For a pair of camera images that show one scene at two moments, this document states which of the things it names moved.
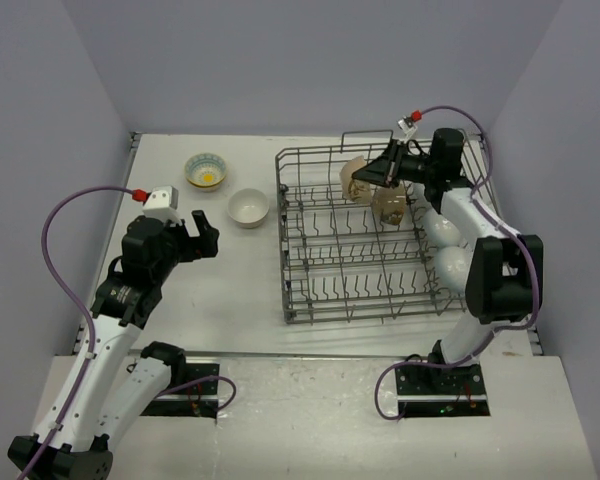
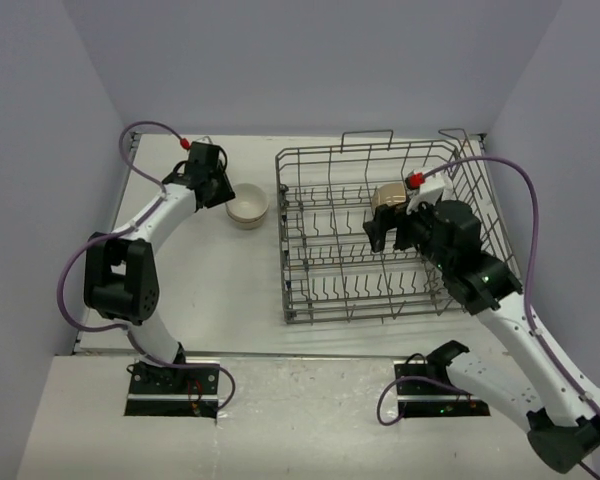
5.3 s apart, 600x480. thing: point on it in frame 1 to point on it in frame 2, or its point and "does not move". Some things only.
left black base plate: x=199 y=400 does not move
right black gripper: x=386 y=170 to x=388 y=217
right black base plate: x=441 y=391 does not move
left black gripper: x=206 y=245 to x=226 y=193
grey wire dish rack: x=353 y=249 does not move
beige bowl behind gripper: x=390 y=202 does not move
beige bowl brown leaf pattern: x=355 y=190 to x=251 y=202
